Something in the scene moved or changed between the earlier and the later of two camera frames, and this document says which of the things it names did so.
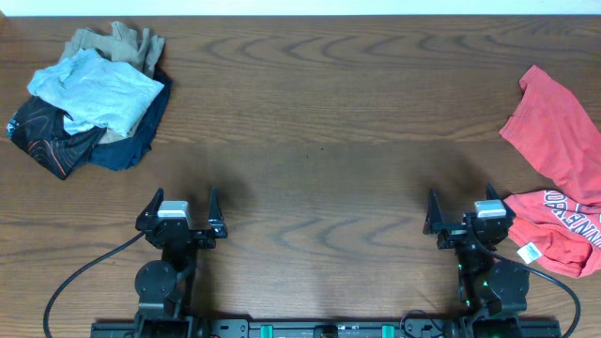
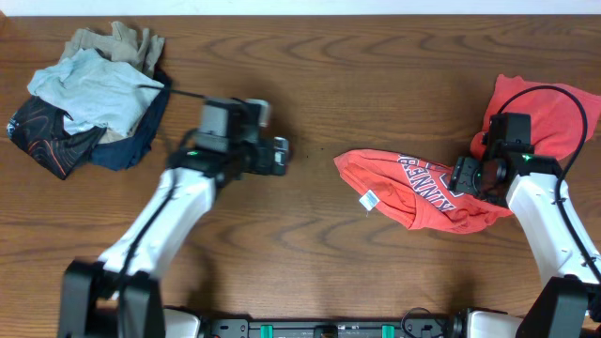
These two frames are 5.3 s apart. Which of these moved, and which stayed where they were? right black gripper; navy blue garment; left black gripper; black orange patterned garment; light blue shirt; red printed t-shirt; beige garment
Moved: right black gripper; red printed t-shirt; left black gripper
Stayed: black orange patterned garment; navy blue garment; light blue shirt; beige garment
